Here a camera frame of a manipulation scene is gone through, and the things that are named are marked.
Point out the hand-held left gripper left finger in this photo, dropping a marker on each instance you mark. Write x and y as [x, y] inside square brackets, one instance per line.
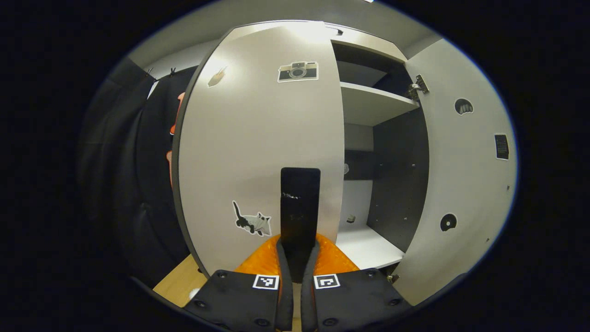
[286, 295]

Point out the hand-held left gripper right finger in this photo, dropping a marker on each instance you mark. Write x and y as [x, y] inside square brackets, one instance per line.
[308, 295]

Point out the beige double-door shoe cabinet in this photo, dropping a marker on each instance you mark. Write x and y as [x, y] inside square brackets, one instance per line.
[398, 184]

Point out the beige door with camera sticker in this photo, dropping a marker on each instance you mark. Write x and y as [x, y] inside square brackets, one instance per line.
[258, 138]

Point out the beige door with headphone sticker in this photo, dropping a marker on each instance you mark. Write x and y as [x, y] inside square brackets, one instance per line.
[461, 184]

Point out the white cabinet bottom panel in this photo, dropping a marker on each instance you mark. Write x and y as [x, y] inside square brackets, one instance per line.
[368, 246]

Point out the metal door hinge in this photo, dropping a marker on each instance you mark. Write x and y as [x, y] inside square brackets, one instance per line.
[392, 278]
[417, 86]

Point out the white inner cabinet shelf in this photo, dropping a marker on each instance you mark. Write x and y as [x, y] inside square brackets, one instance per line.
[373, 106]

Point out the beige cabinet drawer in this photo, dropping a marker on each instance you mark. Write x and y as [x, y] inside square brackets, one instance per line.
[368, 44]

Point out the white lidded cup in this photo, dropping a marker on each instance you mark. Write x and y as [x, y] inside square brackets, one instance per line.
[194, 293]

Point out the black backdrop cloth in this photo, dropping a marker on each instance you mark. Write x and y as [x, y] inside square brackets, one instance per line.
[120, 184]

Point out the row of black cloth clips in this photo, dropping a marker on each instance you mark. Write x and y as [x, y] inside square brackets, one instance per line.
[173, 71]

